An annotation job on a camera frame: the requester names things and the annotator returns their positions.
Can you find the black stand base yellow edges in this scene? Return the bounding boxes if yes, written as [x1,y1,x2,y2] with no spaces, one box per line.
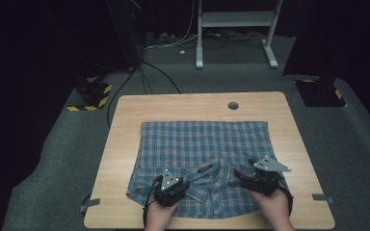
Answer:
[294,78,348,108]

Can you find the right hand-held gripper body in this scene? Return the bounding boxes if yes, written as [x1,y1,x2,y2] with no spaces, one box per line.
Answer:
[245,155,292,196]

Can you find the long black floor cable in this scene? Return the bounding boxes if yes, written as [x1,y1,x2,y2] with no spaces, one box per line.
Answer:
[106,67,137,128]

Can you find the person's right hand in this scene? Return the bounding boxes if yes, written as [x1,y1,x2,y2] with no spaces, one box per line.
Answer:
[249,189,292,225]

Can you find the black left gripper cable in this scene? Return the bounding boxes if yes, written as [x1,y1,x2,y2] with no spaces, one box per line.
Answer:
[142,175,162,229]

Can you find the black upright stand column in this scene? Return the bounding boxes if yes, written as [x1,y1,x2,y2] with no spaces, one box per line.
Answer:
[105,0,145,73]

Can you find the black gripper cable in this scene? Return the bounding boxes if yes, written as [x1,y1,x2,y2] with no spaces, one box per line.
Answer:
[278,180,295,217]
[142,175,162,229]

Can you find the white metal desk frame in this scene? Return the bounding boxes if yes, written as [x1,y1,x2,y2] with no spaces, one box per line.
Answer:
[196,0,284,70]

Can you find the dark power strip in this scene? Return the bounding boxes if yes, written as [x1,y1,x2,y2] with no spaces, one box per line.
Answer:
[145,31,178,43]

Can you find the white floor cable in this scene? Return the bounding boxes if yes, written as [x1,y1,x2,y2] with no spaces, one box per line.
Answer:
[144,0,200,51]

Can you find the grey tape strip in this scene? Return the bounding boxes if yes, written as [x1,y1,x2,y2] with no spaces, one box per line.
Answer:
[79,197,101,213]
[312,193,335,205]

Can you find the black yellow striped stand base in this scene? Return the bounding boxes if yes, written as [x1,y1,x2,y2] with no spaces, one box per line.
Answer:
[66,80,114,113]

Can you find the person's left hand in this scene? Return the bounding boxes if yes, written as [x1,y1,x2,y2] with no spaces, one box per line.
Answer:
[145,199,179,231]

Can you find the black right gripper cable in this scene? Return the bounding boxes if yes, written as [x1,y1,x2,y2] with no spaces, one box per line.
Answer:
[278,180,295,217]

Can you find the blue plaid short-sleeved shirt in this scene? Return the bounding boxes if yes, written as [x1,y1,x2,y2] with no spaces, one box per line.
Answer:
[126,120,290,220]

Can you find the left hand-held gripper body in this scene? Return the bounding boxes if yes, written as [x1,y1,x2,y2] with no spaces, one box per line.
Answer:
[153,168,188,208]

